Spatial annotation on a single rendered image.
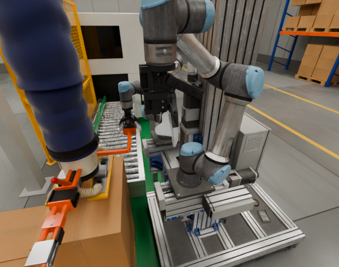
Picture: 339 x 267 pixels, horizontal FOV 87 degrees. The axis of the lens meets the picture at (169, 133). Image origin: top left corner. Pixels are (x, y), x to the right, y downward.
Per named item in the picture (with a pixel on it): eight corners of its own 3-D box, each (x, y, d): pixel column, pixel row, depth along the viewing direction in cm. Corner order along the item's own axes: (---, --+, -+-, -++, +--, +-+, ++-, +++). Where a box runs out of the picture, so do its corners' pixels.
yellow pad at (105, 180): (98, 158, 117) (96, 152, 115) (114, 156, 119) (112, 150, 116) (87, 201, 89) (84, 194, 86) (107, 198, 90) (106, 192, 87)
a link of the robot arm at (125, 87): (134, 81, 108) (124, 85, 101) (136, 99, 113) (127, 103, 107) (124, 79, 111) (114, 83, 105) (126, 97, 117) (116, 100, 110)
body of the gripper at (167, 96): (141, 106, 51) (137, 61, 45) (170, 103, 53) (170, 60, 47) (145, 117, 45) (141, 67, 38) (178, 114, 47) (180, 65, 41)
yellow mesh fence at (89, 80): (98, 125, 378) (70, 2, 270) (103, 124, 380) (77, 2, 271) (88, 160, 280) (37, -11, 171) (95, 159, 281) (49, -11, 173)
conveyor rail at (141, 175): (133, 105, 367) (132, 96, 357) (136, 104, 368) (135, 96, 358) (141, 193, 173) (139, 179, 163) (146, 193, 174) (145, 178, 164)
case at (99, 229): (80, 199, 151) (66, 162, 130) (129, 192, 157) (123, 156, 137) (57, 286, 100) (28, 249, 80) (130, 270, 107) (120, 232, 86)
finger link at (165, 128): (156, 150, 46) (151, 115, 47) (178, 146, 48) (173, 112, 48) (158, 150, 43) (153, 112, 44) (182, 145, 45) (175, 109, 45)
